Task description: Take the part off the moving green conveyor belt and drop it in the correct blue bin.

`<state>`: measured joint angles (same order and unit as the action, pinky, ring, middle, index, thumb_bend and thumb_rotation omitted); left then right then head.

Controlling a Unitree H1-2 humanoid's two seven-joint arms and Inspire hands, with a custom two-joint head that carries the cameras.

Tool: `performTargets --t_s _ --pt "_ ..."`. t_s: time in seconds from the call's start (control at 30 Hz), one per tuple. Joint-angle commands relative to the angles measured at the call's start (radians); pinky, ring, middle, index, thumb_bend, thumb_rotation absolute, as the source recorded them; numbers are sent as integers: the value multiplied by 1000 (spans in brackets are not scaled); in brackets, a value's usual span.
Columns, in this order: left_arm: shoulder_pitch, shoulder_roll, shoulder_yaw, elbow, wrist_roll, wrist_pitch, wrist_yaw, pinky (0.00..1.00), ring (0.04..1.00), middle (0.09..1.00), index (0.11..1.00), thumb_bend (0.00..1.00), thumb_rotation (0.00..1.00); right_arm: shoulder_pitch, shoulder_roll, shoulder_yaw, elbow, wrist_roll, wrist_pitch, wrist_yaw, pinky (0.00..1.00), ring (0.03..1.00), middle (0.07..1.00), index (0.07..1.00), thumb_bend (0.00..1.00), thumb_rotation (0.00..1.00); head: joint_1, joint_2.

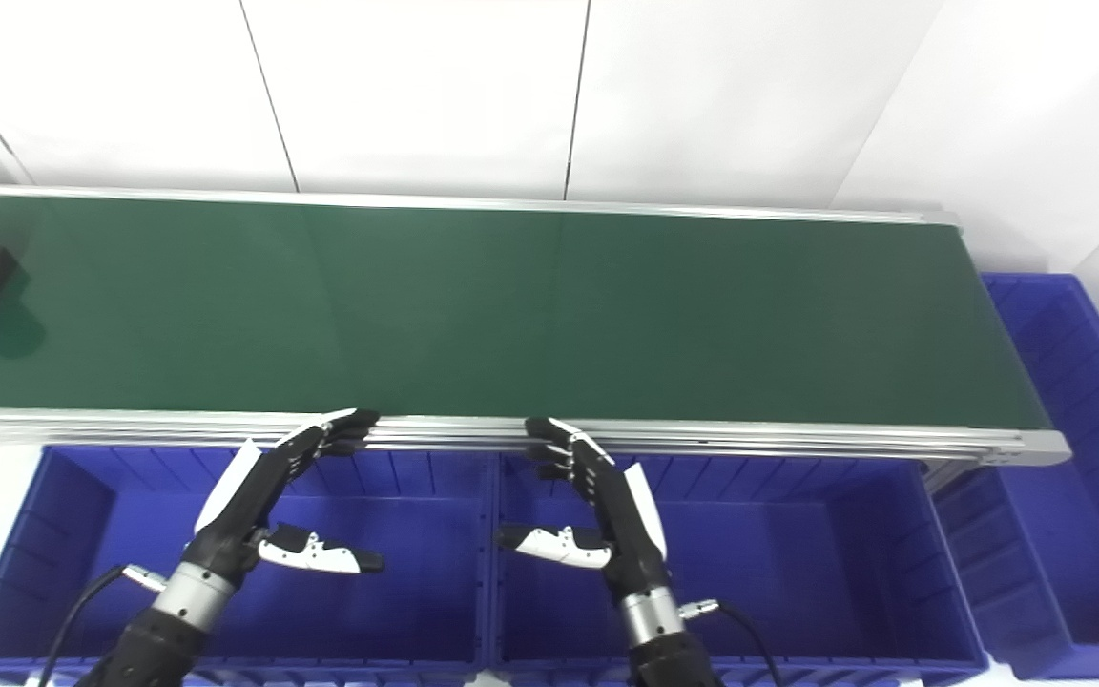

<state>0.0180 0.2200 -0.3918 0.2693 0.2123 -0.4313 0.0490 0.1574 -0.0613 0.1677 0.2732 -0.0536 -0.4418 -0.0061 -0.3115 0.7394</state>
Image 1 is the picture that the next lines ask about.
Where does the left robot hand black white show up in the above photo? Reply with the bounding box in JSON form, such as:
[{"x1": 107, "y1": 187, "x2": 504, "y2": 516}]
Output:
[{"x1": 189, "y1": 408, "x2": 385, "y2": 585}]

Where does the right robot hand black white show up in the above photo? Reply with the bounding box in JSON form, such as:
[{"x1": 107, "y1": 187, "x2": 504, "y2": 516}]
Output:
[{"x1": 495, "y1": 417, "x2": 673, "y2": 602}]

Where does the green conveyor belt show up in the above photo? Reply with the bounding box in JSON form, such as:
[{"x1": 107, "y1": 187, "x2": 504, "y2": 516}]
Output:
[
  {"x1": 0, "y1": 191, "x2": 1051, "y2": 430},
  {"x1": 0, "y1": 183, "x2": 1072, "y2": 492}
]

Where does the long blue plastic bin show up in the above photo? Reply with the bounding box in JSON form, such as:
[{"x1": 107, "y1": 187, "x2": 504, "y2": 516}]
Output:
[{"x1": 931, "y1": 274, "x2": 1099, "y2": 680}]

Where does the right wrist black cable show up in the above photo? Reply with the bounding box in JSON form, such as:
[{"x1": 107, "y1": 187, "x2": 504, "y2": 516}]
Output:
[{"x1": 678, "y1": 598, "x2": 784, "y2": 687}]

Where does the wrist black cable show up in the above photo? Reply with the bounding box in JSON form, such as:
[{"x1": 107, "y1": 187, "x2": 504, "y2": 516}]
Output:
[
  {"x1": 39, "y1": 565, "x2": 169, "y2": 687},
  {"x1": 678, "y1": 598, "x2": 784, "y2": 687}
]

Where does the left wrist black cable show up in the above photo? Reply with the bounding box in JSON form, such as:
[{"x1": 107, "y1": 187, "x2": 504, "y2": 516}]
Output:
[{"x1": 39, "y1": 565, "x2": 169, "y2": 687}]

